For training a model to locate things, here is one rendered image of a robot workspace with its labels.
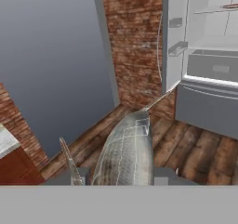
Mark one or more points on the white fridge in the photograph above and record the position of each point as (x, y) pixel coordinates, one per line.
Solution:
(214, 32)

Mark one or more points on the grey silver fish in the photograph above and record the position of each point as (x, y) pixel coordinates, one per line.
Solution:
(130, 153)

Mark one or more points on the red-brown wooden cupboard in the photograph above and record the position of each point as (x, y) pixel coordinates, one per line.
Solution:
(15, 168)

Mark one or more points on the reddish brown food item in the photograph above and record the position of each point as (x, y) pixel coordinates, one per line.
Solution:
(231, 6)

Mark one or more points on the grey freezer drawer front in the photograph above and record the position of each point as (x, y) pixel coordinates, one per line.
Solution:
(207, 113)

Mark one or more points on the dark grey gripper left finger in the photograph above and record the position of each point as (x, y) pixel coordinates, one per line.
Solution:
(85, 175)

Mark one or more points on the glass fridge shelf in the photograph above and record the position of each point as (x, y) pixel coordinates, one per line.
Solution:
(214, 9)

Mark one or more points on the white fridge door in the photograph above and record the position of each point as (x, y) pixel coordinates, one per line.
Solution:
(173, 66)

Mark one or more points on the grey fridge crisper drawer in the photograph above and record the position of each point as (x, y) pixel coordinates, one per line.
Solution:
(210, 67)

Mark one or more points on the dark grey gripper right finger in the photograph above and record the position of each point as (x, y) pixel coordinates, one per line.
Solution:
(164, 175)

